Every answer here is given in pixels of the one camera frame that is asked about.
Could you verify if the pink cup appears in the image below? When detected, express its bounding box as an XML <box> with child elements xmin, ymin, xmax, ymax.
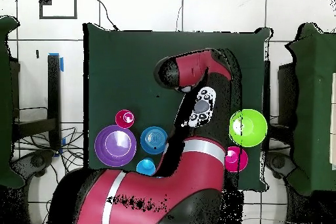
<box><xmin>114</xmin><ymin>109</ymin><xmax>135</xmax><ymax>129</ymax></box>

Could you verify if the black metal stand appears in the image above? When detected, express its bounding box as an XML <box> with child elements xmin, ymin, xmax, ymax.
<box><xmin>11</xmin><ymin>54</ymin><xmax>62</xmax><ymax>151</ymax></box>

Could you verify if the purple bowl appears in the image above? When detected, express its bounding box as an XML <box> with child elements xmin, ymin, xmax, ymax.
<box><xmin>94</xmin><ymin>124</ymin><xmax>138</xmax><ymax>168</ymax></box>

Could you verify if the blue tape strip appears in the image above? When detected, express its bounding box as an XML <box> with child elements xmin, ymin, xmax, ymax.
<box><xmin>48</xmin><ymin>52</ymin><xmax>64</xmax><ymax>72</ymax></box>

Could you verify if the black camera cable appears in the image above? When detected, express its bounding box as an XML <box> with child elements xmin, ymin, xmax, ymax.
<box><xmin>93</xmin><ymin>0</ymin><xmax>119</xmax><ymax>32</ymax></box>

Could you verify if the black cable tangle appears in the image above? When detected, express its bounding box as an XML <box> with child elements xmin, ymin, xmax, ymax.
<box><xmin>15</xmin><ymin>126</ymin><xmax>85</xmax><ymax>224</ymax></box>

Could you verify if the green clothed side table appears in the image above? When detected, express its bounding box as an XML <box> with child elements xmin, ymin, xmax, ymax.
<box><xmin>284</xmin><ymin>22</ymin><xmax>336</xmax><ymax>196</ymax></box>
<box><xmin>0</xmin><ymin>15</ymin><xmax>26</xmax><ymax>189</ymax></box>

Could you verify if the blue bowl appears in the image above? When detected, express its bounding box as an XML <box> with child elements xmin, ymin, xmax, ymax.
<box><xmin>139</xmin><ymin>125</ymin><xmax>169</xmax><ymax>155</ymax></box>

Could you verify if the blue cup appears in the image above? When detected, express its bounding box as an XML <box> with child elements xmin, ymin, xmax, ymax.
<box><xmin>135</xmin><ymin>157</ymin><xmax>157</xmax><ymax>177</ymax></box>

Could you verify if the grey chair base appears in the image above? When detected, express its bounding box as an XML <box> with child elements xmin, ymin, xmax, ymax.
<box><xmin>264</xmin><ymin>151</ymin><xmax>297</xmax><ymax>180</ymax></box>
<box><xmin>10</xmin><ymin>149</ymin><xmax>56</xmax><ymax>179</ymax></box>

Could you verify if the large green bowl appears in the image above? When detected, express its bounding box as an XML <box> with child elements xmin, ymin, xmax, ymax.
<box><xmin>228</xmin><ymin>108</ymin><xmax>268</xmax><ymax>148</ymax></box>

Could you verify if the dark green tablecloth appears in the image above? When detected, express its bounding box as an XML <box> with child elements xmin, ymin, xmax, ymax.
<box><xmin>83</xmin><ymin>22</ymin><xmax>271</xmax><ymax>192</ymax></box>

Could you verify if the pink bowl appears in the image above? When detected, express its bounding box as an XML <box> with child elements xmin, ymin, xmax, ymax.
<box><xmin>224</xmin><ymin>146</ymin><xmax>249</xmax><ymax>173</ymax></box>

